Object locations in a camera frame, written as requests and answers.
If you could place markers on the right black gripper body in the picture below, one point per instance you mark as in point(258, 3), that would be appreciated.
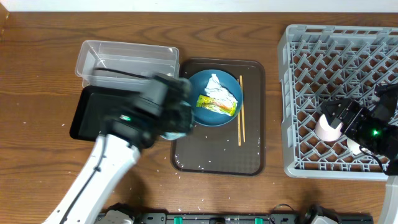
point(362, 128)

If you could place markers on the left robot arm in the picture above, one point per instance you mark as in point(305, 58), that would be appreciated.
point(109, 161)

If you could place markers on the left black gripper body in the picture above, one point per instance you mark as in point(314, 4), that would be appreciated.
point(176, 120)

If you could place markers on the white cup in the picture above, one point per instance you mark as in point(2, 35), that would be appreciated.
point(353, 147)

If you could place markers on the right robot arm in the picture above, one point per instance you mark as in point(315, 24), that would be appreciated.
point(371, 130)

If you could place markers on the yellow green snack wrapper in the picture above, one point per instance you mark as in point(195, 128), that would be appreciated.
point(218, 106)

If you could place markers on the wooden chopstick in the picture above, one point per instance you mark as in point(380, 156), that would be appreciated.
point(242, 110)
point(239, 128)

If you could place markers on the white napkin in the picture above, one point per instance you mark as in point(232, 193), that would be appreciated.
point(218, 92)

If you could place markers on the grey dishwasher rack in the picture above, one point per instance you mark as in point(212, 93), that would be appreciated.
point(318, 63)

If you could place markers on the pink cup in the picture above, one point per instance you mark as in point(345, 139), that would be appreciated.
point(325, 132)

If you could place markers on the left wooden chopstick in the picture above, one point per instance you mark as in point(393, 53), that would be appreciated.
point(239, 128)

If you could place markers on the light blue bowl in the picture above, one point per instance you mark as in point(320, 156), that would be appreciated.
point(179, 116)

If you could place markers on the right wooden chopstick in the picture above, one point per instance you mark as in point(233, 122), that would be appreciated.
point(242, 110)

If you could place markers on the clear plastic bin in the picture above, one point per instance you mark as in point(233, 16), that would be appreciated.
point(124, 66)

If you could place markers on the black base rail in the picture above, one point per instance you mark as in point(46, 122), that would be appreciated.
point(281, 214)

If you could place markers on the dark brown serving tray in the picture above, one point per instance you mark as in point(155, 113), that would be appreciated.
point(215, 149)

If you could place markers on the dark blue plate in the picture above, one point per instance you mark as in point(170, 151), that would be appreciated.
point(199, 81)

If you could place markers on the black plastic tray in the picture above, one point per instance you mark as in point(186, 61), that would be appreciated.
point(107, 111)

